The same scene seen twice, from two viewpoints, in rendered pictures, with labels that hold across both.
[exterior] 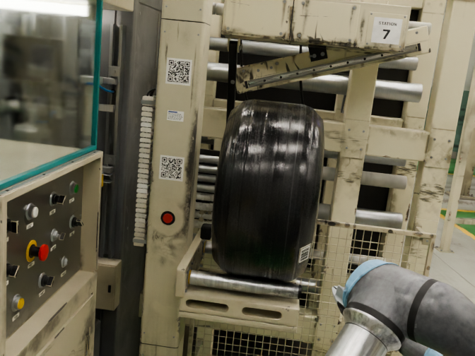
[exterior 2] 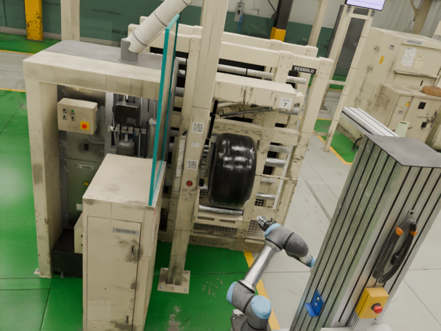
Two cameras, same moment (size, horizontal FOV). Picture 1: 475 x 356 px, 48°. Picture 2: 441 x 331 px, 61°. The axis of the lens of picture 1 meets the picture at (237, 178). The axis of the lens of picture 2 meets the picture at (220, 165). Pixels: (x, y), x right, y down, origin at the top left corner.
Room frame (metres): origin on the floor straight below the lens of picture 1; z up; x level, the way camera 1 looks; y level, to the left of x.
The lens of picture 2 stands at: (-0.77, 0.45, 2.50)
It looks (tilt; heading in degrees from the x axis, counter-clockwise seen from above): 28 degrees down; 349
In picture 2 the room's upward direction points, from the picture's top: 11 degrees clockwise
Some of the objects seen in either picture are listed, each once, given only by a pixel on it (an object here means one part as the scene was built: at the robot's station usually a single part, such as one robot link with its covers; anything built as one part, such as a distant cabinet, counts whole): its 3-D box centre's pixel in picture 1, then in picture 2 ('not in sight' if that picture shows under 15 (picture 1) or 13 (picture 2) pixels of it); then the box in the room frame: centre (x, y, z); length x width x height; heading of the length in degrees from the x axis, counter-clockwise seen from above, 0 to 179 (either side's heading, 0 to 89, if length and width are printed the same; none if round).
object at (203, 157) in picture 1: (203, 188); (196, 156); (2.06, 0.13, 1.05); 0.20 x 0.15 x 0.30; 85
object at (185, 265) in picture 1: (193, 260); (197, 196); (1.68, 0.12, 0.90); 0.40 x 0.03 x 0.10; 175
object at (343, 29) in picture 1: (313, 23); (252, 92); (1.95, -0.21, 1.71); 0.61 x 0.25 x 0.15; 85
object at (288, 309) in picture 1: (239, 304); (218, 217); (1.52, -0.05, 0.84); 0.36 x 0.09 x 0.06; 85
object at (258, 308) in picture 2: not in sight; (258, 310); (0.62, -0.18, 0.88); 0.13 x 0.12 x 0.14; 46
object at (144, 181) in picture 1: (146, 171); (180, 164); (1.64, 0.29, 1.19); 0.05 x 0.04 x 0.48; 175
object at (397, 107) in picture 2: not in sight; (398, 125); (4.90, -3.56, 0.62); 0.91 x 0.58 x 1.25; 96
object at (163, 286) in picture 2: not in sight; (174, 279); (1.66, 0.20, 0.02); 0.27 x 0.27 x 0.04; 85
